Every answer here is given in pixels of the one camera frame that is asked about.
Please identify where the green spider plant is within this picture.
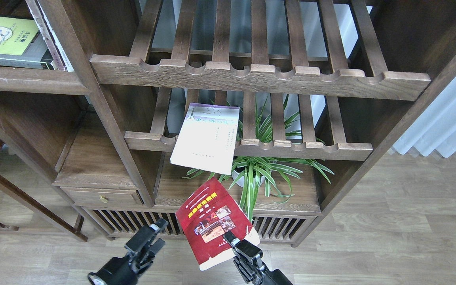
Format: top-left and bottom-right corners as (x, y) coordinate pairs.
(183, 99), (334, 221)

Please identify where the white plant pot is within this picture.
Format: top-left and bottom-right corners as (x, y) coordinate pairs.
(232, 167), (266, 188)

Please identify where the white curtain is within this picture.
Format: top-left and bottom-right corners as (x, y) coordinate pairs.
(392, 77), (456, 158)

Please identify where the green grey cover book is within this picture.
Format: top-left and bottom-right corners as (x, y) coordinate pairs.
(0, 15), (56, 70)

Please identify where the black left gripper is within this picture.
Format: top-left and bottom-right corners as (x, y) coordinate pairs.
(87, 218), (169, 285)

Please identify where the upright white book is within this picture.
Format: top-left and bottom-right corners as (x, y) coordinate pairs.
(27, 0), (74, 72)

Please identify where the white purple cover book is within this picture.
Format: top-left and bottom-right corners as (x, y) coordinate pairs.
(170, 103), (239, 175)

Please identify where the red cover book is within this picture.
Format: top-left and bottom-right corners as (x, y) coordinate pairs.
(175, 177), (260, 271)

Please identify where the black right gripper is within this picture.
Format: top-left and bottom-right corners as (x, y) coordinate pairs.
(223, 231), (293, 285)

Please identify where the dark wooden bookshelf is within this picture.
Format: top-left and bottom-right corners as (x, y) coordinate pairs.
(0, 0), (456, 247)

